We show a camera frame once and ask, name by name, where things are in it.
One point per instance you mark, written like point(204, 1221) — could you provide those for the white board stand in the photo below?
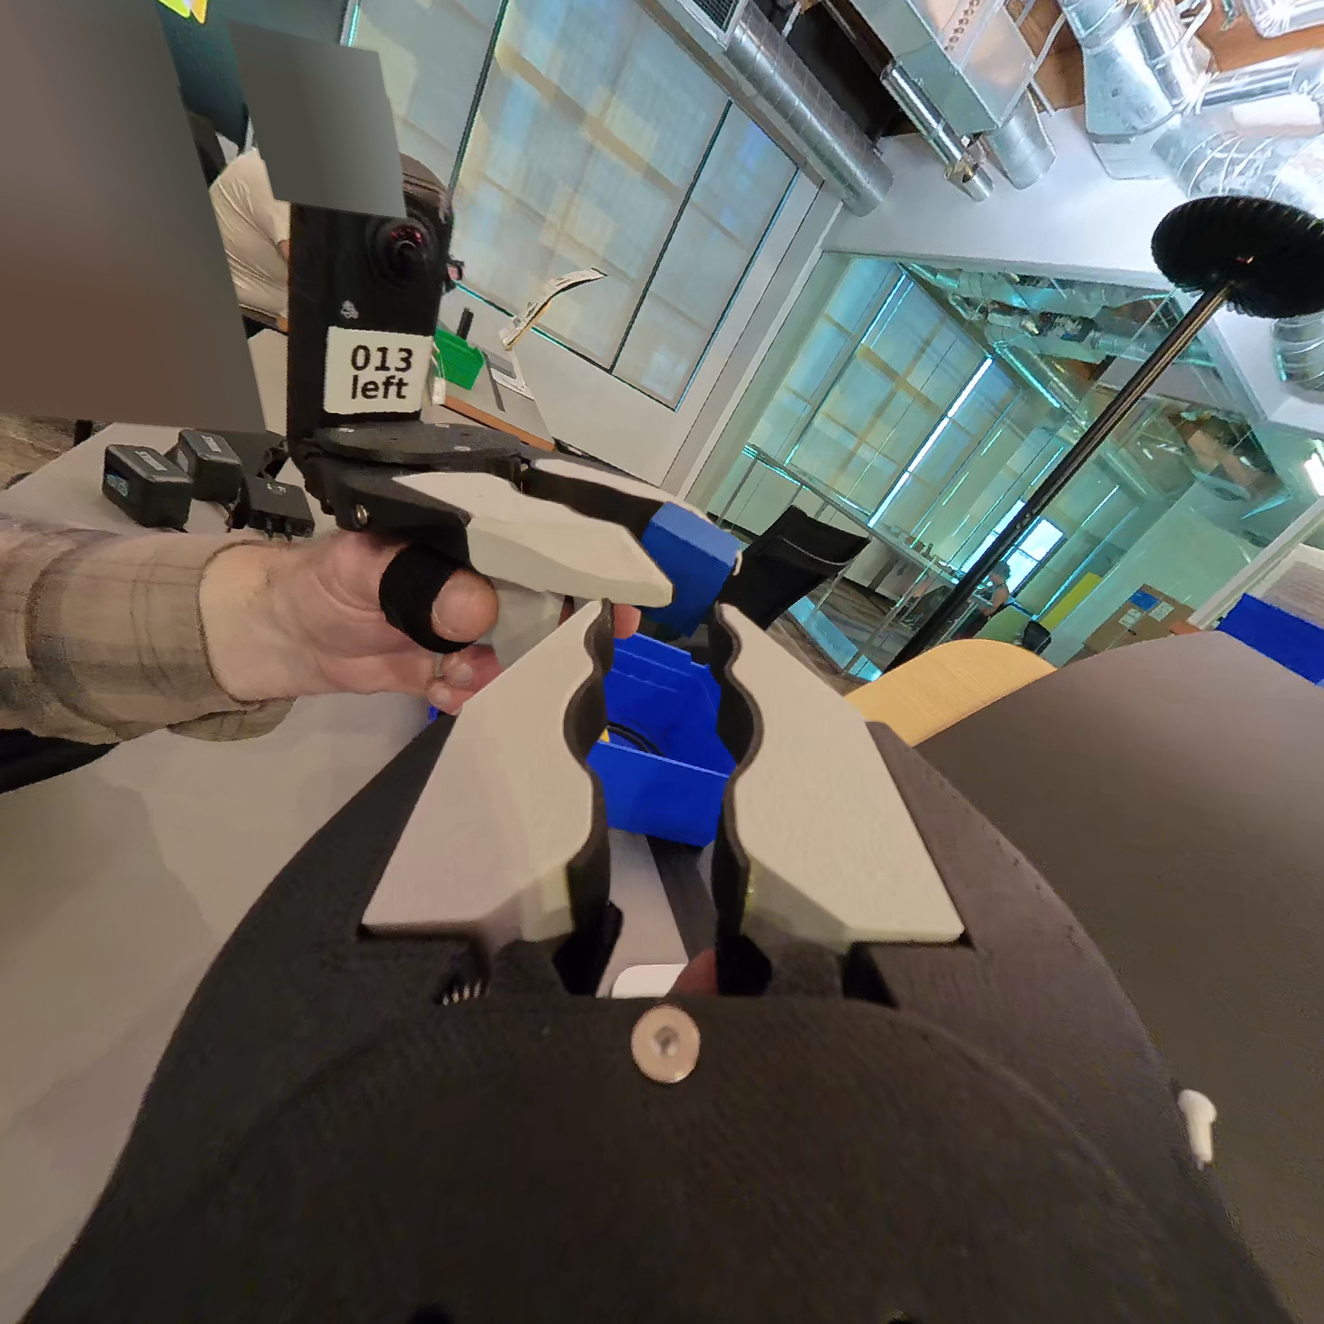
point(1194, 1122)

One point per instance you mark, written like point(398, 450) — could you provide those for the blue cube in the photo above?
point(693, 558)

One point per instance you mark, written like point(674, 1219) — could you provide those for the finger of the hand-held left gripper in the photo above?
point(599, 484)
point(557, 554)

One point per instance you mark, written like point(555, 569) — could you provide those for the cardboard boxes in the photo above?
point(1143, 620)

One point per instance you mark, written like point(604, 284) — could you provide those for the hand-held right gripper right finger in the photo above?
point(837, 828)

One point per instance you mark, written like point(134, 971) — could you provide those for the silver spiral duct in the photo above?
point(806, 104)

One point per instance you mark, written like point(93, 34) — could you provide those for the black angular panel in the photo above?
point(806, 563)

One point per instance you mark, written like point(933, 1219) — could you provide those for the thin curved board on stand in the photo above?
point(548, 301)

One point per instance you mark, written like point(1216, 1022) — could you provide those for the black floor lamp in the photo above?
point(1241, 254)

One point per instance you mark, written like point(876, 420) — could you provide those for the blue storage bin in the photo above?
point(1277, 637)
point(661, 796)

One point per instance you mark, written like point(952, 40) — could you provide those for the person's left forearm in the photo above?
point(104, 620)

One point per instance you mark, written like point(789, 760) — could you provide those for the person's left hand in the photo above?
point(300, 620)

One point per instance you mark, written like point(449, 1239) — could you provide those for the green storage bin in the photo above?
point(459, 361)

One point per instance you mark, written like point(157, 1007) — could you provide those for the grey and wooden curved board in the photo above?
point(1190, 828)

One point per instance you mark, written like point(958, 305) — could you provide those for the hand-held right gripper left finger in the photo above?
point(485, 807)

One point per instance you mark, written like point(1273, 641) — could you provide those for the black plug adapter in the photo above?
point(278, 507)

